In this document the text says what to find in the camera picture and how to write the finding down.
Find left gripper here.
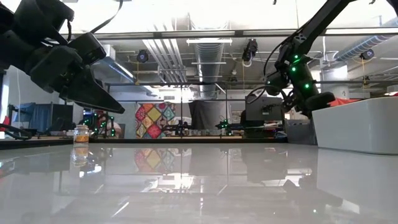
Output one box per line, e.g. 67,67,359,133
29,45,125,114

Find orange cloth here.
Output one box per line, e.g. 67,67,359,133
329,97,361,108

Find dark screen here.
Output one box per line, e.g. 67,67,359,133
51,103,74,123

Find clear bin with coins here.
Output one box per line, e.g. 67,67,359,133
285,118,316,146

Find person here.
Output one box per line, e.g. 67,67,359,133
92,109,124,139

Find glass jar with yellow spice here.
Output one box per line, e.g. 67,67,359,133
73,124,90,144

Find white plastic bin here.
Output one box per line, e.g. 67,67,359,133
312,96,398,156

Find black monitor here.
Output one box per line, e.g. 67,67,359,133
244,95,285,123

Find cluttered desk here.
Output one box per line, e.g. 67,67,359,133
231,120,287,140

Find colourful diamond patterned quilt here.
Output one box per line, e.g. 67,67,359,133
134,102,177,139

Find dark grey hanging cloth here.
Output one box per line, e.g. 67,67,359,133
188,100,230,130

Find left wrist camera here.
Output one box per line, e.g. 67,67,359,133
67,32,108,67

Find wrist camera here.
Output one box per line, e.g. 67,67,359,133
265,71,290,96
67,32,108,67

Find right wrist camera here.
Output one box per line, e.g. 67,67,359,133
265,71,290,96

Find striped flexible duct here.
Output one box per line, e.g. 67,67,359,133
334,32,398,62

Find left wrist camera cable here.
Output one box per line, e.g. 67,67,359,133
89,0,124,34

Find black ceiling camera white cable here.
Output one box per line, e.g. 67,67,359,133
241,39,259,68

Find black pipe rail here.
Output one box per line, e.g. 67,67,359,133
105,80,388,88

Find overhead frame beam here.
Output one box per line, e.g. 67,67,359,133
93,27,398,41

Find silver ventilation duct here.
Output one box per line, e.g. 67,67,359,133
194,43,224,94

